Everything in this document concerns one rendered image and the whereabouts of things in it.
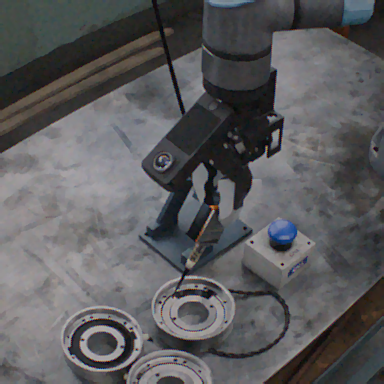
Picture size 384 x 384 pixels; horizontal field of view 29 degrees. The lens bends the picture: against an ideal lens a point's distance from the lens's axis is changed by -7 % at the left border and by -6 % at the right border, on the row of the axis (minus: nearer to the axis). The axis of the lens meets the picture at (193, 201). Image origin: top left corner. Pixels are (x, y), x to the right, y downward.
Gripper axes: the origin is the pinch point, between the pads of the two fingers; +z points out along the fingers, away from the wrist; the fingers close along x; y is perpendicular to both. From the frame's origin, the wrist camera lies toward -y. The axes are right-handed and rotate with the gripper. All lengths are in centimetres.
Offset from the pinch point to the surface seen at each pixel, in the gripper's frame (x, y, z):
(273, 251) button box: -4.2, 7.6, 8.7
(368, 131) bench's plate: 5.9, 44.7, 13.1
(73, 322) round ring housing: 4.7, -19.5, 10.0
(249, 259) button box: -1.6, 5.9, 11.2
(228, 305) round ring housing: -5.9, -2.4, 10.2
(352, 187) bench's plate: -1.1, 30.6, 13.2
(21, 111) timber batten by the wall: 147, 53, 93
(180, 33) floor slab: 148, 131, 93
